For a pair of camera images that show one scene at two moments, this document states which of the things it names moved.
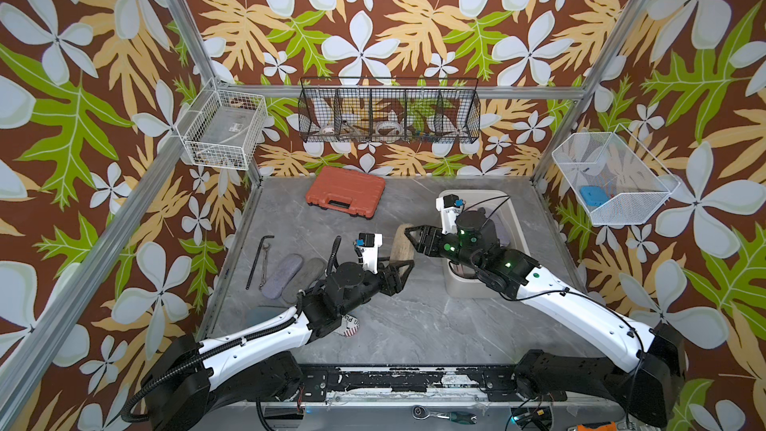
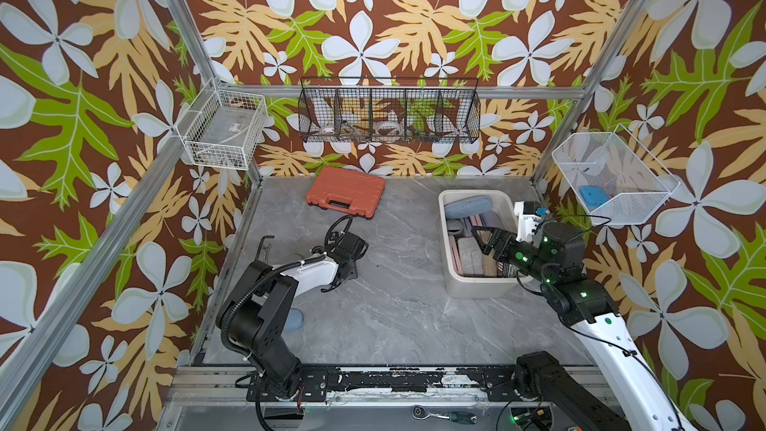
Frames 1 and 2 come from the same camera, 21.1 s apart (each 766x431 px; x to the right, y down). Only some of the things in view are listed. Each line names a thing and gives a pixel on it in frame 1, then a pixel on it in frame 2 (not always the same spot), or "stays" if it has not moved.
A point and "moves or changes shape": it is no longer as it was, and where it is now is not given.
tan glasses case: [403, 248] moves or changes shape
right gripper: [429, 232] to [500, 236]
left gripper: [392, 282] to [353, 270]
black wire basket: [389, 110] stays
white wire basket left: [222, 128] stays
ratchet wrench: [420, 412] stays
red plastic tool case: [346, 191] stays
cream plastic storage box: [463, 280] stays
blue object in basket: [593, 196] stays
